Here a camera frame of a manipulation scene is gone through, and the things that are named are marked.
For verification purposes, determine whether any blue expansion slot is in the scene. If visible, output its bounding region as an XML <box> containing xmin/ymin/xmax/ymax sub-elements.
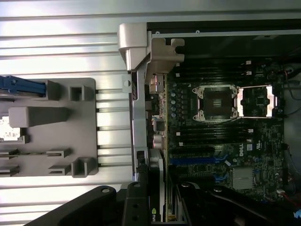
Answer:
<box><xmin>169</xmin><ymin>157</ymin><xmax>216</xmax><ymax>165</ymax></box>

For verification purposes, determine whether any silver chipset heatsink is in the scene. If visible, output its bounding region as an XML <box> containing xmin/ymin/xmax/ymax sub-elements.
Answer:
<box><xmin>232</xmin><ymin>167</ymin><xmax>256</xmax><ymax>190</ymax></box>

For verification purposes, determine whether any green motherboard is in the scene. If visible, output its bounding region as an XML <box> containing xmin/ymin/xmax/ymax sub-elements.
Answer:
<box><xmin>168</xmin><ymin>58</ymin><xmax>290</xmax><ymax>203</ymax></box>

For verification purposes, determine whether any grey plastic parts rack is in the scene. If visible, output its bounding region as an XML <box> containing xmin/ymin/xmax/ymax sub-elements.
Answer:
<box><xmin>0</xmin><ymin>77</ymin><xmax>97</xmax><ymax>178</ymax></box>

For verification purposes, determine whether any CPU socket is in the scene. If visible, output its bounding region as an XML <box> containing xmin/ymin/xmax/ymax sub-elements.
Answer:
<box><xmin>192</xmin><ymin>84</ymin><xmax>240</xmax><ymax>122</ymax></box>

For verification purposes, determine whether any green RAM stick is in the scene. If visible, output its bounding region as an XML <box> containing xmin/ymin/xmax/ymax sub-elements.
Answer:
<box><xmin>0</xmin><ymin>150</ymin><xmax>48</xmax><ymax>157</ymax></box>

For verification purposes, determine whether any metal socket cover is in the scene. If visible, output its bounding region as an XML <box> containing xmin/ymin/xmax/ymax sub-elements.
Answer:
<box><xmin>237</xmin><ymin>84</ymin><xmax>280</xmax><ymax>118</ymax></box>

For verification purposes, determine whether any silver CPU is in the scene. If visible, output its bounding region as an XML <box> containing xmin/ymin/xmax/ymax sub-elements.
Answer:
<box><xmin>0</xmin><ymin>115</ymin><xmax>22</xmax><ymax>142</ymax></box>

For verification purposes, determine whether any black open PC case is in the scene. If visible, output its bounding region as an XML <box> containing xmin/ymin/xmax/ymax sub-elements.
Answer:
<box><xmin>117</xmin><ymin>22</ymin><xmax>301</xmax><ymax>226</ymax></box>

